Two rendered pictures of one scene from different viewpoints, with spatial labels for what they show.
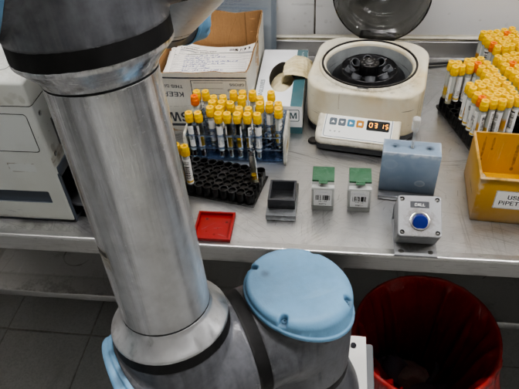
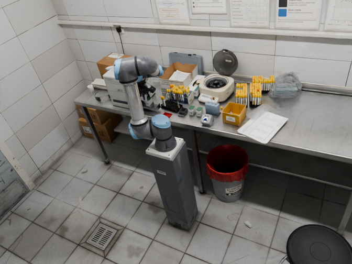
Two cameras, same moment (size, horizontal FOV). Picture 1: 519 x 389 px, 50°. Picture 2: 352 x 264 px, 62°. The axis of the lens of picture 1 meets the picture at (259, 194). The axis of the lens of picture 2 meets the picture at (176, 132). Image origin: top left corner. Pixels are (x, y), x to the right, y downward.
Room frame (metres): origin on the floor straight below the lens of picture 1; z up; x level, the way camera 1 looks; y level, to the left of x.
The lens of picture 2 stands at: (-0.97, -0.76, 2.27)
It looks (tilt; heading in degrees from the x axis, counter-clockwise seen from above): 40 degrees down; 25
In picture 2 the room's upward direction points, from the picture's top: 11 degrees counter-clockwise
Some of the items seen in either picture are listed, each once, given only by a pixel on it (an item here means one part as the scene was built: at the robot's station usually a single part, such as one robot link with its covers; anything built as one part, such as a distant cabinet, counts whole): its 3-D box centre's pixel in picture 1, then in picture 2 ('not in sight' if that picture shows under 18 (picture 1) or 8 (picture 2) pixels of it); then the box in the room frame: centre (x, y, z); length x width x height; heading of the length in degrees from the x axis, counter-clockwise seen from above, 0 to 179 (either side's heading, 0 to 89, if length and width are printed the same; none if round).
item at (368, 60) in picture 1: (368, 75); (216, 85); (1.04, -0.25, 0.97); 0.15 x 0.15 x 0.07
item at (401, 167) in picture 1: (408, 169); (212, 109); (0.77, -0.28, 0.92); 0.10 x 0.07 x 0.10; 75
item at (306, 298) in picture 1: (294, 318); (160, 126); (0.36, -0.03, 1.07); 0.13 x 0.12 x 0.14; 112
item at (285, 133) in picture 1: (238, 135); (180, 96); (0.93, 0.03, 0.91); 0.20 x 0.10 x 0.07; 80
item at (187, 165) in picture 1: (215, 162); (171, 101); (0.82, 0.08, 0.93); 0.17 x 0.09 x 0.11; 69
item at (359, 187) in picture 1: (359, 189); (199, 112); (0.74, -0.18, 0.91); 0.05 x 0.04 x 0.07; 170
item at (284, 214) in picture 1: (282, 197); (183, 111); (0.75, -0.04, 0.89); 0.09 x 0.05 x 0.04; 171
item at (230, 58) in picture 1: (205, 67); (179, 78); (1.14, 0.10, 0.95); 0.29 x 0.25 x 0.15; 170
